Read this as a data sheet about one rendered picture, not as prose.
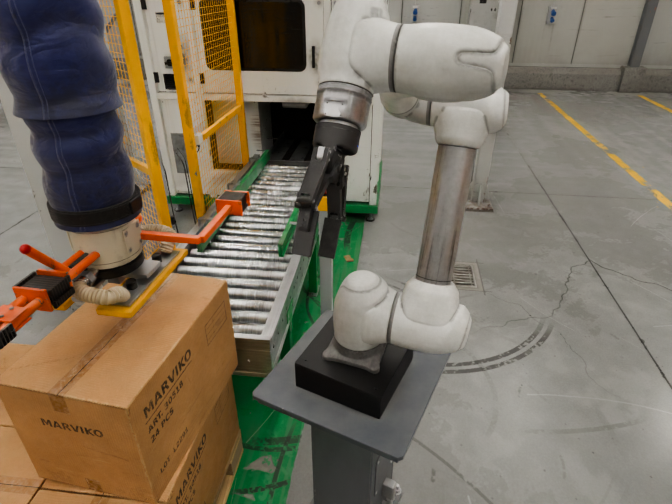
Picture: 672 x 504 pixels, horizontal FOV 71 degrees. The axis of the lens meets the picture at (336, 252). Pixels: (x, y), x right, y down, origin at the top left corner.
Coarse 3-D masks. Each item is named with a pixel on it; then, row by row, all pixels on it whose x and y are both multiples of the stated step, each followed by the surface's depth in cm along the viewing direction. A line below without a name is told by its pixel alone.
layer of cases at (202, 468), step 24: (0, 360) 190; (0, 408) 169; (216, 408) 177; (0, 432) 160; (216, 432) 179; (0, 456) 152; (24, 456) 152; (192, 456) 156; (216, 456) 180; (0, 480) 144; (24, 480) 144; (48, 480) 144; (192, 480) 158; (216, 480) 182
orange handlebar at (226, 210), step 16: (224, 208) 148; (208, 224) 138; (160, 240) 134; (176, 240) 133; (192, 240) 132; (96, 256) 124; (80, 272) 119; (16, 304) 105; (32, 304) 105; (0, 320) 99; (16, 320) 100
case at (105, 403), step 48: (192, 288) 164; (48, 336) 141; (96, 336) 141; (144, 336) 142; (192, 336) 148; (0, 384) 125; (48, 384) 125; (96, 384) 125; (144, 384) 125; (192, 384) 151; (48, 432) 131; (96, 432) 126; (144, 432) 127; (192, 432) 155; (96, 480) 138; (144, 480) 132
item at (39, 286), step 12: (36, 276) 113; (48, 276) 113; (60, 276) 113; (12, 288) 107; (24, 288) 106; (36, 288) 107; (48, 288) 109; (60, 288) 110; (72, 288) 113; (48, 300) 107; (60, 300) 110
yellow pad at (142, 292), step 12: (156, 252) 147; (180, 252) 148; (168, 264) 142; (156, 276) 136; (132, 288) 129; (144, 288) 130; (156, 288) 133; (132, 300) 125; (144, 300) 128; (108, 312) 123; (120, 312) 122; (132, 312) 122
